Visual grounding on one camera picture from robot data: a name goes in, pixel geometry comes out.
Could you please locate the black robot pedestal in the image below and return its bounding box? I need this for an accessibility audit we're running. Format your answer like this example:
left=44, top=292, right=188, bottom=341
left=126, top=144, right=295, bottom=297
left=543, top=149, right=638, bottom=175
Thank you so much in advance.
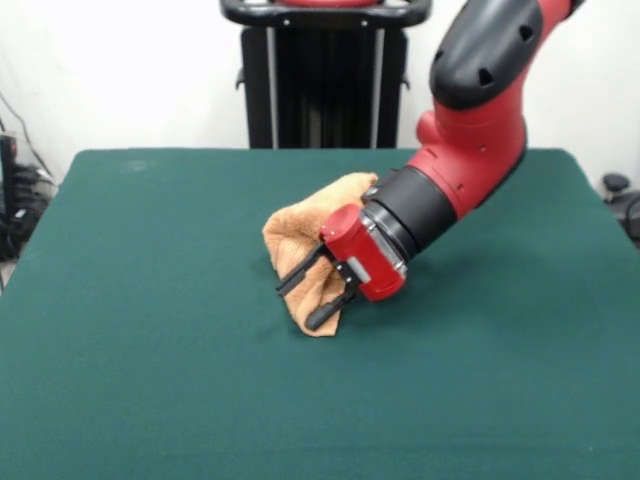
left=218, top=0, right=432, bottom=150

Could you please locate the grey cable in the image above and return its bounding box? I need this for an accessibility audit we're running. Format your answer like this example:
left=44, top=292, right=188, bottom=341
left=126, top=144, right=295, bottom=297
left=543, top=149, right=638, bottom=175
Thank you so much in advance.
left=0, top=92, right=49, bottom=176

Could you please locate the black box device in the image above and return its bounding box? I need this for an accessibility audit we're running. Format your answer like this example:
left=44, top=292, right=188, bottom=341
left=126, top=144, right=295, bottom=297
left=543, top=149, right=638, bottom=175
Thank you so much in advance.
left=0, top=133, right=20, bottom=221

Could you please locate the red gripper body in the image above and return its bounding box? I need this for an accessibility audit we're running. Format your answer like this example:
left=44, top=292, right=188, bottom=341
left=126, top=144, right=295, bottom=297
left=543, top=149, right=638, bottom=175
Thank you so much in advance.
left=318, top=204, right=408, bottom=304

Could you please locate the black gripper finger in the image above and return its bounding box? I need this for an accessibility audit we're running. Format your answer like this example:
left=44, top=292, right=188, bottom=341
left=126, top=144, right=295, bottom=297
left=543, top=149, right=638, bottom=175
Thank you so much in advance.
left=305, top=292, right=358, bottom=330
left=275, top=244, right=329, bottom=296

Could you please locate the black equipment heap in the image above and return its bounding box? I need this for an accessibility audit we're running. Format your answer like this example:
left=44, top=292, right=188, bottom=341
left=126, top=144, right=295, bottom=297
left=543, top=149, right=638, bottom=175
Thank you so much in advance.
left=0, top=164, right=57, bottom=261

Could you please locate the tan terry towel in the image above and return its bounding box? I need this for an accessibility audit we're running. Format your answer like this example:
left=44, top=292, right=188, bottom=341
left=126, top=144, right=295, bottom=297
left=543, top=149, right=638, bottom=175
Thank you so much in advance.
left=262, top=172, right=381, bottom=339

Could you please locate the dark green table cloth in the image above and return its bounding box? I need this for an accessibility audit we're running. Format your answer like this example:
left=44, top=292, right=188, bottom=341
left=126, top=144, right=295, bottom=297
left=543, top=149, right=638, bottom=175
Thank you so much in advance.
left=0, top=147, right=640, bottom=480

